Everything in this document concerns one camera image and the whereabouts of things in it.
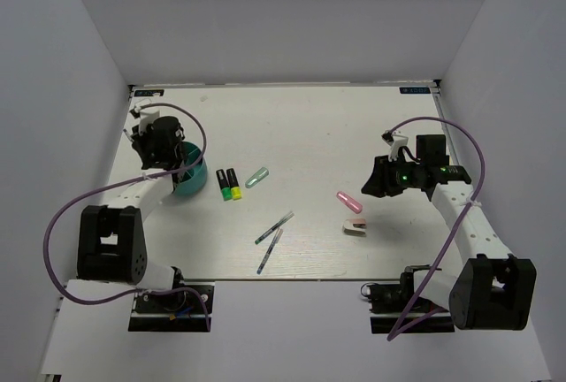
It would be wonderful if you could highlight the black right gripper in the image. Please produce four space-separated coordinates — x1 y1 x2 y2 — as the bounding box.
361 152 425 198

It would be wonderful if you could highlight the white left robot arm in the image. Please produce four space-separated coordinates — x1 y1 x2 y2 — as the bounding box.
77 117 187 310

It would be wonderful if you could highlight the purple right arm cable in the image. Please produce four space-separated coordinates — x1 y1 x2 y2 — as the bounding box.
386 116 487 341

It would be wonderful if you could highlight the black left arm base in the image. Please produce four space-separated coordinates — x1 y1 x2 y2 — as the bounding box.
128 269 215 333

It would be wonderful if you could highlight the green black highlighter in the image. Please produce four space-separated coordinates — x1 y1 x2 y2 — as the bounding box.
216 169 232 201

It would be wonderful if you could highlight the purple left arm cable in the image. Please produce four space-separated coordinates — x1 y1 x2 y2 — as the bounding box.
45 102 212 332

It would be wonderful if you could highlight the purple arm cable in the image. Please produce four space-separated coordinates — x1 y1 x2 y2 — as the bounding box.
386 116 487 341
45 102 212 332

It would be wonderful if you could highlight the teal round divided organizer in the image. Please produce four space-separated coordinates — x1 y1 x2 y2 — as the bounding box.
173 141 208 197

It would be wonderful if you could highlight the green clear pen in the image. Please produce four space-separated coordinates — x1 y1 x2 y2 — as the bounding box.
254 211 294 245

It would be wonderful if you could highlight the yellow black highlighter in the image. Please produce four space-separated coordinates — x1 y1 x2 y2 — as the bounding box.
226 168 241 200

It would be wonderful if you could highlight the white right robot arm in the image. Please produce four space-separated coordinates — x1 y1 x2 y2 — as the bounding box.
361 133 537 331

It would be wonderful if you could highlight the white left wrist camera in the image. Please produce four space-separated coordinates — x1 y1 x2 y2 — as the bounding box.
130 98 160 135

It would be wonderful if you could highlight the blue clear pen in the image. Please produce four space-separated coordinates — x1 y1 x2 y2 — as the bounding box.
256 228 283 275

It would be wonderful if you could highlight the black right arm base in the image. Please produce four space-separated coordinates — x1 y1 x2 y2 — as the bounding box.
360 265 455 334

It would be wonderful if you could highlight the pink translucent eraser case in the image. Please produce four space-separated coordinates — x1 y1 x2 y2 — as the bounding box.
336 191 363 214

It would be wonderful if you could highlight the corner label sticker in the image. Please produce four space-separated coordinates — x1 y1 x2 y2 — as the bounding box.
399 86 431 95
134 89 164 97

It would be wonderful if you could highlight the thin dark pen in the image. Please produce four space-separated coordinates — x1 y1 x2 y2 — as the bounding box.
122 128 134 143

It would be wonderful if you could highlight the right corner label sticker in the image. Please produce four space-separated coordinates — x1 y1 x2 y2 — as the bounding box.
399 86 431 95

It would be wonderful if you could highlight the left corner label sticker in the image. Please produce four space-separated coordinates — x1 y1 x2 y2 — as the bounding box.
134 89 164 97

